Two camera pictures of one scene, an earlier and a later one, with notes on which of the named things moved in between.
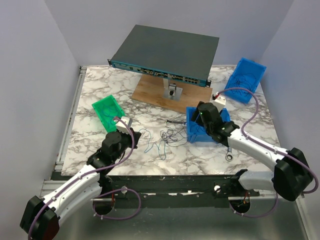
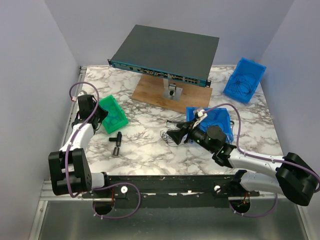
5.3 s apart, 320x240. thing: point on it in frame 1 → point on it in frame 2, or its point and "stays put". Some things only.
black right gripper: (197, 111) → (177, 135)
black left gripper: (136, 135) → (103, 114)
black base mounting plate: (171, 191) stays put
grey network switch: (171, 55) stays put
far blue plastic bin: (247, 75) stays put
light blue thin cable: (157, 146) → (113, 117)
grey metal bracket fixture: (171, 91) stays put
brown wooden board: (149, 89) stays put
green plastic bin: (108, 109) stays put
